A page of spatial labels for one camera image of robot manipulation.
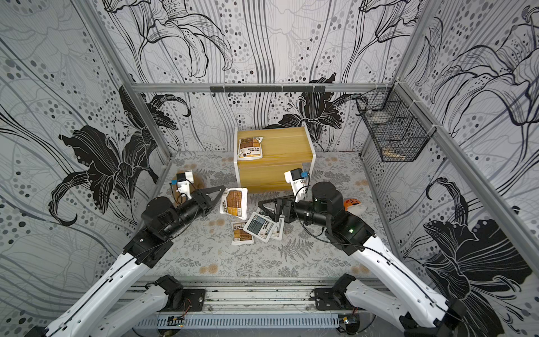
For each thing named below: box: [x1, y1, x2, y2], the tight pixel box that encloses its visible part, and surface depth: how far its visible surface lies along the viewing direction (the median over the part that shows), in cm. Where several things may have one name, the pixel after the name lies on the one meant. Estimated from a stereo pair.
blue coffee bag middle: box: [270, 214, 285, 241], surface depth 90 cm
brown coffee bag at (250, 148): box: [237, 136, 264, 161], surface depth 75 cm
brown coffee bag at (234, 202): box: [218, 187, 249, 221], surface depth 61 cm
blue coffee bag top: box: [242, 211, 278, 243], surface depth 90 cm
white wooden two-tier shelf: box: [233, 122, 317, 194], surface depth 79 cm
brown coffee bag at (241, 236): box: [231, 221, 255, 246], surface depth 88 cm
